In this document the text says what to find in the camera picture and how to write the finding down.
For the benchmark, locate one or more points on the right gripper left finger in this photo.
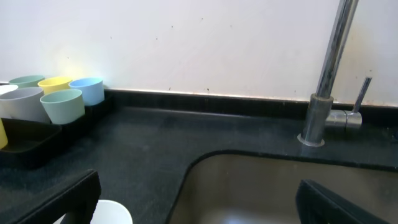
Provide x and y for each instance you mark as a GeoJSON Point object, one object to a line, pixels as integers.
{"type": "Point", "coordinates": [71, 199]}

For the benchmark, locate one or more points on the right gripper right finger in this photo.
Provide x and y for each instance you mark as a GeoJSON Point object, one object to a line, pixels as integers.
{"type": "Point", "coordinates": [323, 208]}

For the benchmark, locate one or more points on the yellow cup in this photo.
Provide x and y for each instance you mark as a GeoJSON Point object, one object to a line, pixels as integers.
{"type": "Point", "coordinates": [2, 135]}
{"type": "Point", "coordinates": [54, 84]}

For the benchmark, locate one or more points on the white cup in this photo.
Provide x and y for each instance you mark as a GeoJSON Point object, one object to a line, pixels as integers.
{"type": "Point", "coordinates": [110, 214]}
{"type": "Point", "coordinates": [6, 89]}

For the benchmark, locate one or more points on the black tray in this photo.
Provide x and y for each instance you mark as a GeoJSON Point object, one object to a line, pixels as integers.
{"type": "Point", "coordinates": [34, 146]}

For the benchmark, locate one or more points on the steel sink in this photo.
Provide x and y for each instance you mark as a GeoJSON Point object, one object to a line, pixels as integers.
{"type": "Point", "coordinates": [248, 186]}

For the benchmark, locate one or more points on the steel tap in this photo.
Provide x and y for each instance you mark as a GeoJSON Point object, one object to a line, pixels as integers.
{"type": "Point", "coordinates": [317, 118]}

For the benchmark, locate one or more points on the green cup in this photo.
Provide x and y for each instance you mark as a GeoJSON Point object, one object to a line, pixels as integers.
{"type": "Point", "coordinates": [63, 107]}
{"type": "Point", "coordinates": [26, 80]}

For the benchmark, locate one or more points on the grey cup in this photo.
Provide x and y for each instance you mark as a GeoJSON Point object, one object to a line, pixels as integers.
{"type": "Point", "coordinates": [21, 105]}

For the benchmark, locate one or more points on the blue cup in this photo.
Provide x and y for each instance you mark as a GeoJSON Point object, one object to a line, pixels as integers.
{"type": "Point", "coordinates": [90, 91]}

